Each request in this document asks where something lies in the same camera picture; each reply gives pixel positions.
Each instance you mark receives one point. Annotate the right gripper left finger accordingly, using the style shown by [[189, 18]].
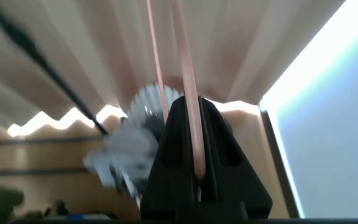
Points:
[[166, 193]]

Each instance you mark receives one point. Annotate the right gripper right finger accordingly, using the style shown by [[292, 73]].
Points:
[[235, 193]]

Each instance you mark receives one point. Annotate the pink clothes hanger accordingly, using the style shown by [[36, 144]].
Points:
[[191, 93]]

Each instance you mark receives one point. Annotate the white laundry basket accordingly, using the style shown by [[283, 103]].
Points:
[[148, 99]]

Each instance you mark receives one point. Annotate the black clothes rack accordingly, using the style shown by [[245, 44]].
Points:
[[20, 39]]

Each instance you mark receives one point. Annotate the pale grey garment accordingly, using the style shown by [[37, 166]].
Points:
[[123, 152]]

